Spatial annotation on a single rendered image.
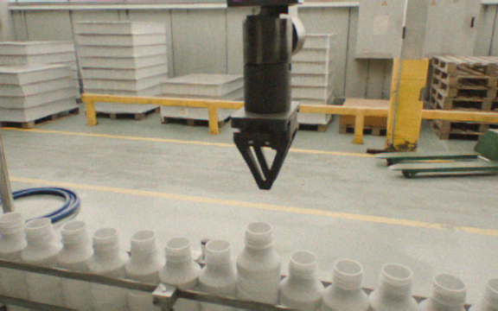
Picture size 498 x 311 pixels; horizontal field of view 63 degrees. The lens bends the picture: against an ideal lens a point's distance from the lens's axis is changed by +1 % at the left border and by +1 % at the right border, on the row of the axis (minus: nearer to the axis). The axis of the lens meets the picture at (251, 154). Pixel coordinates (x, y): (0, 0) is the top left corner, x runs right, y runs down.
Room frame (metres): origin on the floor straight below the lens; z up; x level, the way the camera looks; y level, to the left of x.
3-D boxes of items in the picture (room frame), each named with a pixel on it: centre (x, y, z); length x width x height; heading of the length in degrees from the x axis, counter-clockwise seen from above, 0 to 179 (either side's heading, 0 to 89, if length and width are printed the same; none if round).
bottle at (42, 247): (0.57, 0.33, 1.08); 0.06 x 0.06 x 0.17
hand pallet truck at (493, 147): (4.12, -2.09, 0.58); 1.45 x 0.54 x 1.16; 95
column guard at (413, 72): (4.76, -1.81, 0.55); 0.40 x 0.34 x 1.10; 75
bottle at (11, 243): (0.59, 0.38, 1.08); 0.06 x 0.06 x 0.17
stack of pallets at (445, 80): (5.74, -3.14, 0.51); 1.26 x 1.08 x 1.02; 165
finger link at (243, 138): (0.48, -0.02, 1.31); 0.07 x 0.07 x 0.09; 75
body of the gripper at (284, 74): (0.49, -0.02, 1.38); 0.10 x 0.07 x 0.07; 165
